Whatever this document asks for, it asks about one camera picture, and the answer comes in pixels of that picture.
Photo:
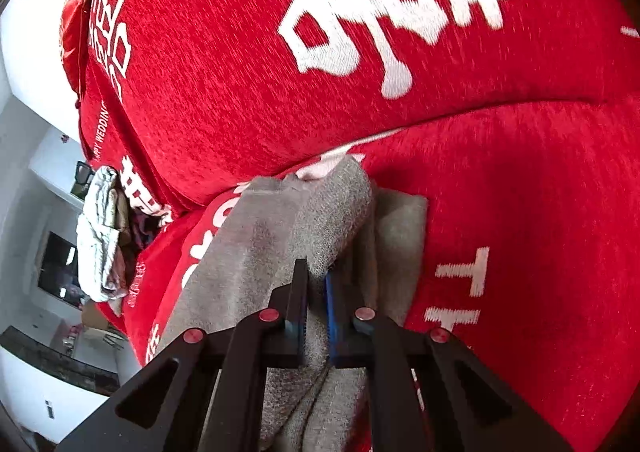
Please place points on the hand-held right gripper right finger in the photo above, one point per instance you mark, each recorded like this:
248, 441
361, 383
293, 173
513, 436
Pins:
332, 327

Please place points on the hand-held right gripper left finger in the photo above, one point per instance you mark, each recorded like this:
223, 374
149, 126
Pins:
300, 327

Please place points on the grey knit sweater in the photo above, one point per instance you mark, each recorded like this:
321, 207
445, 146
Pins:
280, 242

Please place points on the pink cloth piece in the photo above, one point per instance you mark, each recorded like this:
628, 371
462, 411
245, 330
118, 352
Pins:
320, 167

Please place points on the dark plaid cloth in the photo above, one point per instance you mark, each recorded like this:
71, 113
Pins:
142, 227

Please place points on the sofa with red printed cover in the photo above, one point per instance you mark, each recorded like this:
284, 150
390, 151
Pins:
450, 182

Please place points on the cardboard box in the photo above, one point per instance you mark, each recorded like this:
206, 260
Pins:
94, 316

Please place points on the tan cloth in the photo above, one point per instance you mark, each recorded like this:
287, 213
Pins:
122, 217

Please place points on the pale crumpled cloth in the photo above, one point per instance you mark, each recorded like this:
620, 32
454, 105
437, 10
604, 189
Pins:
97, 242

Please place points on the dark countertop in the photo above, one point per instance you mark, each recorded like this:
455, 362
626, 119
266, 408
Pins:
55, 362

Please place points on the black chair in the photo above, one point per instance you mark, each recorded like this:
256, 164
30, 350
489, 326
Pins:
82, 178

